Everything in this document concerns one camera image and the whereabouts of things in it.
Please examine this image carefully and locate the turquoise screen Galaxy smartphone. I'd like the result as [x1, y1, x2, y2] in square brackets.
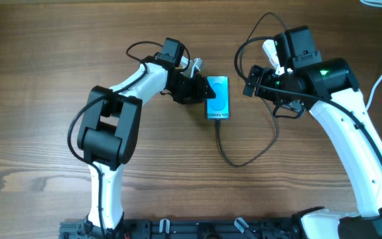
[206, 76, 230, 120]

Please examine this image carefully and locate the black USB charging cable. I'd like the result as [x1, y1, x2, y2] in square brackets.
[214, 11, 290, 167]

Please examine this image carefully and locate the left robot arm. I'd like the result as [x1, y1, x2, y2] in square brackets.
[73, 38, 216, 238]

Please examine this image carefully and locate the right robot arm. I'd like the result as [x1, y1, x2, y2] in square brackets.
[243, 26, 382, 238]

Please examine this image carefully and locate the white power strip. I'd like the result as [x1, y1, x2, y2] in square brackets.
[262, 39, 306, 114]

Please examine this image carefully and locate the black left camera cable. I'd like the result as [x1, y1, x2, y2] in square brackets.
[66, 40, 165, 238]

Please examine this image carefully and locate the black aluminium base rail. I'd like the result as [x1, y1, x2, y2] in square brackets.
[58, 217, 306, 239]

